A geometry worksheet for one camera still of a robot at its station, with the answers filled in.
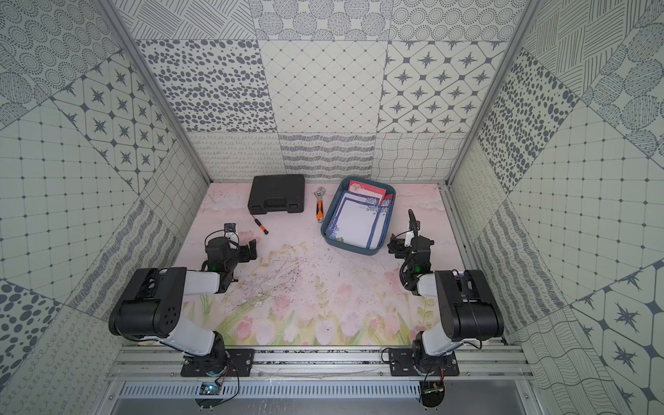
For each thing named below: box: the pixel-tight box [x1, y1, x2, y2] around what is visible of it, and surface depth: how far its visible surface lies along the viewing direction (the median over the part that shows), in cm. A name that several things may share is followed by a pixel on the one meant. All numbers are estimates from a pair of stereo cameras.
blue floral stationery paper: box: [325, 190, 394, 250], surface depth 107 cm
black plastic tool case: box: [247, 174, 306, 215], surface depth 110 cm
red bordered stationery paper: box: [347, 179, 393, 207], surface depth 117 cm
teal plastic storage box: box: [320, 176, 396, 256], surface depth 109 cm
